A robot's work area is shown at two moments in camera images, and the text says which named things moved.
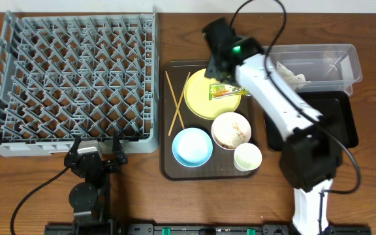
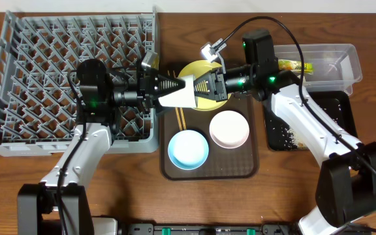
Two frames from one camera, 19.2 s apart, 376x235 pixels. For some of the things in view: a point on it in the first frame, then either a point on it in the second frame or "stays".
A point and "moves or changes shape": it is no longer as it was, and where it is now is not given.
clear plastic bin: x=318 y=67 stays
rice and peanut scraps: x=239 y=137 to x=286 y=136
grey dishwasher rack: x=86 y=76 stays
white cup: x=247 y=156 to x=184 y=98
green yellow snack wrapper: x=217 y=91 moves or changes shape
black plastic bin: x=335 y=108 stays
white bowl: x=231 y=130 stays
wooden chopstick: x=178 y=105 to x=181 y=111
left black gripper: x=108 y=164 to x=147 y=90
